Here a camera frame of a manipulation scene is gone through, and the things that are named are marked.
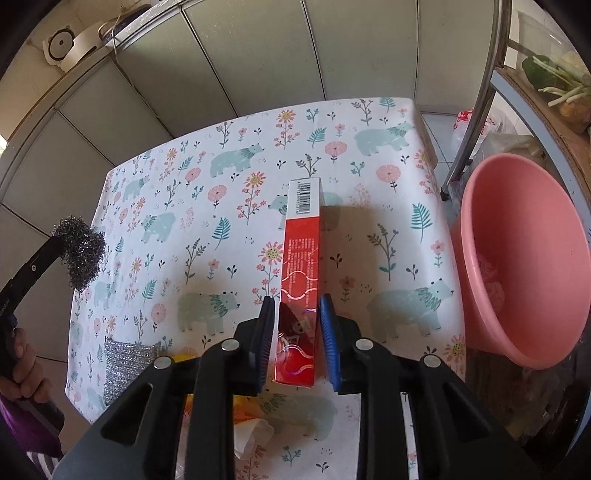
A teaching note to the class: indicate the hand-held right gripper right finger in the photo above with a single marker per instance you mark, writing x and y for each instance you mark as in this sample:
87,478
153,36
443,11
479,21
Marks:
328,341

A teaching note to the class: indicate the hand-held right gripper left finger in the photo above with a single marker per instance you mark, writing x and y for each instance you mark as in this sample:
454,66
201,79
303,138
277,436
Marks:
265,341

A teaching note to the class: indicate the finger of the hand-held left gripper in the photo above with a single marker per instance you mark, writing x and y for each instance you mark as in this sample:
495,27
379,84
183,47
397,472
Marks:
32,270

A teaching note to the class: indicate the steel wool ball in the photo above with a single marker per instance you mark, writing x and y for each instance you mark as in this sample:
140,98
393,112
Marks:
83,254

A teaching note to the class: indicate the long red cardboard box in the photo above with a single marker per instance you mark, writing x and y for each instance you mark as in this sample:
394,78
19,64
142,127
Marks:
300,258

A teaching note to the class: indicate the pink plastic basin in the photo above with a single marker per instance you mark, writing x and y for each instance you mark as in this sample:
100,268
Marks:
521,230

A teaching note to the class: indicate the person's left hand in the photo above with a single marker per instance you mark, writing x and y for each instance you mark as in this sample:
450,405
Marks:
32,381

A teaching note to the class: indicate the yellow foam mesh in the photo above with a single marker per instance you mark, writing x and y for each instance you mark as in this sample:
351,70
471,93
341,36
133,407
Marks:
187,356

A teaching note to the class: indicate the orange and white plastic bag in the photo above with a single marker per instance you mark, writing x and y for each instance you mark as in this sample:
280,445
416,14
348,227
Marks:
251,434

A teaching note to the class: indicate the large silver scouring pad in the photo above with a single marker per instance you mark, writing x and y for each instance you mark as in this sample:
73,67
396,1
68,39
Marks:
124,369

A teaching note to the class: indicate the floral bear print tablecloth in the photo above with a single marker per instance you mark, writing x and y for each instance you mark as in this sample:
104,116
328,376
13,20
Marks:
184,194

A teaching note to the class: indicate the white rice cooker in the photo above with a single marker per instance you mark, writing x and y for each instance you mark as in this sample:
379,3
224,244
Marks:
69,44

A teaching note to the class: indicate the red and white plastic bag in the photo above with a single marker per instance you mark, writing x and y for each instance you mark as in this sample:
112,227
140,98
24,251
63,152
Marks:
464,122

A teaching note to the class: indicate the dark cooking pot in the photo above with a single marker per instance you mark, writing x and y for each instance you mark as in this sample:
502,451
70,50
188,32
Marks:
124,18

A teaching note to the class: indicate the translucent plastic bag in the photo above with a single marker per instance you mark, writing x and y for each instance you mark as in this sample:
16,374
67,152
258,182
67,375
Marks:
508,138

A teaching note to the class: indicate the metal storage rack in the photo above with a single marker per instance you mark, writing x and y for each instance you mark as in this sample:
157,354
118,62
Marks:
485,92

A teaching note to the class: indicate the brown cardboard shelf liner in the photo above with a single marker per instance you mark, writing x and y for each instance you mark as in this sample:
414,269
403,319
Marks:
568,152

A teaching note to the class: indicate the brown root vegetable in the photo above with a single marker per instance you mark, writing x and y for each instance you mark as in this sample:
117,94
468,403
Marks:
575,115

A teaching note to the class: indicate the dark green vegetable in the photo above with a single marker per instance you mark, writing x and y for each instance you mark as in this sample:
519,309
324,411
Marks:
538,71

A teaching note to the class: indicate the green scallions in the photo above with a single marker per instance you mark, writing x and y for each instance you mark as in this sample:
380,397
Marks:
563,87

